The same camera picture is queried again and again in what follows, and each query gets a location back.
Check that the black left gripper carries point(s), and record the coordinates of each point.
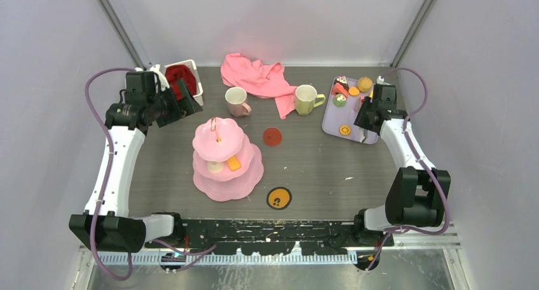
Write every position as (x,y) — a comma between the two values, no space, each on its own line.
(175,116)

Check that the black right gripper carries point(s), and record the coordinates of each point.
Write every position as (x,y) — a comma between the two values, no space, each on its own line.
(361,121)

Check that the green frog macaron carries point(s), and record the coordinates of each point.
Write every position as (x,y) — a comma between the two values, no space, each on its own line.
(340,100)

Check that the pink three-tier dessert stand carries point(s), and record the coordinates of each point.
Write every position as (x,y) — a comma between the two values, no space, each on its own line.
(227,166)

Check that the white round cake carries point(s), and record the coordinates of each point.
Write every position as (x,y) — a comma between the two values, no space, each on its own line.
(215,167)

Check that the orange wafer bar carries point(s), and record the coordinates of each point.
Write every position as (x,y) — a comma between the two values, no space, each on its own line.
(233,163)

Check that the metal serving tongs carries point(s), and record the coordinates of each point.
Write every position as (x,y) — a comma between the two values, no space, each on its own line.
(364,133)

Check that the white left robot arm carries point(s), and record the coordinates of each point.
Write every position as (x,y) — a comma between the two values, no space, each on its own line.
(105,224)

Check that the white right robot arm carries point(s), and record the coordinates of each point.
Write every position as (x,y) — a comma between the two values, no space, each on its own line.
(417,199)

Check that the white plastic basket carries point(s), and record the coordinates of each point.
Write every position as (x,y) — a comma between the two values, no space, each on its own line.
(191,64)

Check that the dark red towel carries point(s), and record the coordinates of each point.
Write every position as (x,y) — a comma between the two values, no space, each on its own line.
(179,72)

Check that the golden round bun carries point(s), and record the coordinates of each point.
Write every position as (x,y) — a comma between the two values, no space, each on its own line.
(364,84)

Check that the small orange round cookie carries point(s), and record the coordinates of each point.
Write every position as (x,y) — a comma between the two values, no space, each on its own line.
(353,91)

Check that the orange lotus-root cookie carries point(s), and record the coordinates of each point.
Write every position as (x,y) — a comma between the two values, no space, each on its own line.
(344,130)

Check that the lavender serving tray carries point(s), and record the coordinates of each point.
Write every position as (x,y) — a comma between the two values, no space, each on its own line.
(334,116)

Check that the chocolate cake slice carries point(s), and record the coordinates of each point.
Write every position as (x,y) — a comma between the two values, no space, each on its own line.
(343,81)

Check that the pink mug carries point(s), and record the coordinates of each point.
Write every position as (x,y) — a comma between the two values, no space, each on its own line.
(236,99)

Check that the green mug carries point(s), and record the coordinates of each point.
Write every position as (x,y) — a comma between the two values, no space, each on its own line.
(307,98)

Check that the pink cloth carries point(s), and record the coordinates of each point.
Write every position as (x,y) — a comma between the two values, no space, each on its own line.
(265,81)

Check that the red round coaster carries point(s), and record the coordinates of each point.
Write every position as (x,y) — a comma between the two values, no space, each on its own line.
(272,136)

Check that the orange round sticker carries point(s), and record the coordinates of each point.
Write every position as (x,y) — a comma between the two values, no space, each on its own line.
(279,198)

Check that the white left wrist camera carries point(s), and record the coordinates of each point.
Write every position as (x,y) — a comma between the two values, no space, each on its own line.
(163,83)

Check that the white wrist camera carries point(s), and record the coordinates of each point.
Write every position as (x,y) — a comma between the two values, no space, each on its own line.
(163,83)
(381,81)

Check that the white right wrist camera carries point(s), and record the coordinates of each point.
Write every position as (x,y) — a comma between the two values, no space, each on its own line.
(381,81)

